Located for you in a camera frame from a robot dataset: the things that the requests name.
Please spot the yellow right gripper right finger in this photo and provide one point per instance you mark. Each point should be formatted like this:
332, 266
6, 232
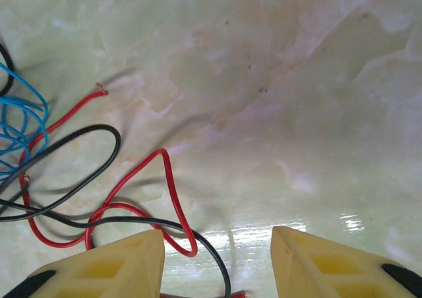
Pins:
296, 255

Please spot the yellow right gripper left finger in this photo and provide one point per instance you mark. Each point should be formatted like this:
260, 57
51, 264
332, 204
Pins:
132, 252

